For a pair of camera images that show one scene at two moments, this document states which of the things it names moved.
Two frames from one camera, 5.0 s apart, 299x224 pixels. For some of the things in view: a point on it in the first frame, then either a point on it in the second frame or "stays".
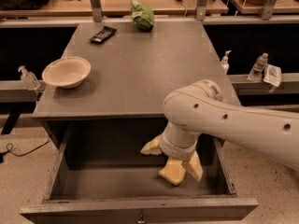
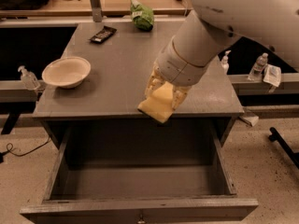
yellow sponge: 173,171 → 160,105
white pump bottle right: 225,64 stays
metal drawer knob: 141,217 stays
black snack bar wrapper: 104,35 stays
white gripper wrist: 177,150 → 175,66
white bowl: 66,72 stays
